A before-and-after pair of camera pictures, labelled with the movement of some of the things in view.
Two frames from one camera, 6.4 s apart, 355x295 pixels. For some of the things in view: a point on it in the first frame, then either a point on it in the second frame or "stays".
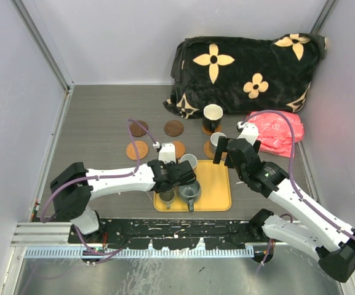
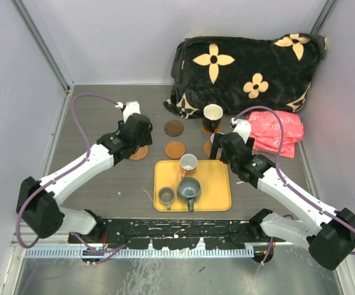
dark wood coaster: (173, 128) stays
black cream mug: (212, 117) stays
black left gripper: (170, 164) -> (146, 140)
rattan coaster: (142, 149) stays
